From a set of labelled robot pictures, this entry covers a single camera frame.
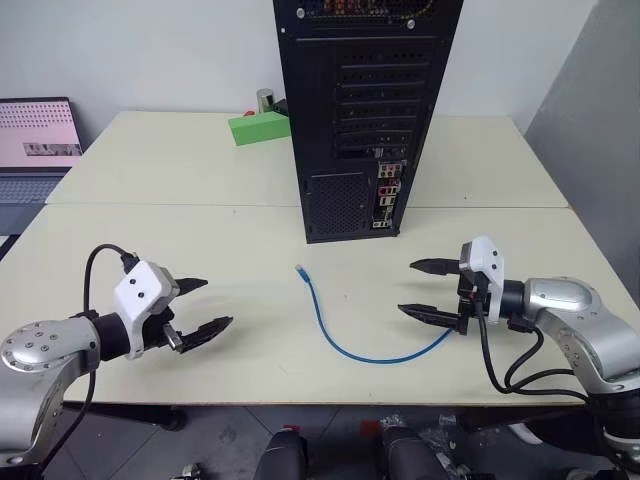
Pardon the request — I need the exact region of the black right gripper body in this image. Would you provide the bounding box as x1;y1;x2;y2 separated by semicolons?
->
452;259;494;337

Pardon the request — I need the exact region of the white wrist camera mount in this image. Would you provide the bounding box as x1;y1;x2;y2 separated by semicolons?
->
112;259;181;362
459;235;508;323

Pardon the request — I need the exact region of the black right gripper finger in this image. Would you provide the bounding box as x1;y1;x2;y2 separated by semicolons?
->
409;257;461;277
396;302;461;332

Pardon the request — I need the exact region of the black computer tower case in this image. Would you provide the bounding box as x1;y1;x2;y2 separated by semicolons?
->
272;0;464;246

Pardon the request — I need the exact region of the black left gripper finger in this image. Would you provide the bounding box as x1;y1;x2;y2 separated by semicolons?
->
178;276;210;301
178;314;235;355

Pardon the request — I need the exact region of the blue ethernet cable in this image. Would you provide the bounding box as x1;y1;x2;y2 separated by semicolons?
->
294;263;452;363

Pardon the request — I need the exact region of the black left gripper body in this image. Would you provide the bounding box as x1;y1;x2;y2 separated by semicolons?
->
141;277;189;355

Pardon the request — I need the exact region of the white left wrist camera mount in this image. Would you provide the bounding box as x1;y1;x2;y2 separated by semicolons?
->
112;259;181;362

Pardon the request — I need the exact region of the green box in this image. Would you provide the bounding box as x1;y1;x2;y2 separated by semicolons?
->
227;110;292;148

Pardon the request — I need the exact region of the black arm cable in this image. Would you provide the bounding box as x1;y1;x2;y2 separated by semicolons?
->
472;292;592;401
37;243;141;474

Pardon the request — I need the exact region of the dark rounded shape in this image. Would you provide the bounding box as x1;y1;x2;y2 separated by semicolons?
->
253;424;310;480
380;424;455;480

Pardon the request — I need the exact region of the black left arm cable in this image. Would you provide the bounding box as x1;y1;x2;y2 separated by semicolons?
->
37;243;141;474

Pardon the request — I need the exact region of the grey laptop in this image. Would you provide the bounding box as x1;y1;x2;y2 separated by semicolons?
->
0;96;84;237

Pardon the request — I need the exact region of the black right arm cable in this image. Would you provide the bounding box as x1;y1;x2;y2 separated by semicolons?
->
472;292;592;401

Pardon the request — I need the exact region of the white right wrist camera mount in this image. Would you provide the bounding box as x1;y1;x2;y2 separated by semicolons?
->
459;235;508;323

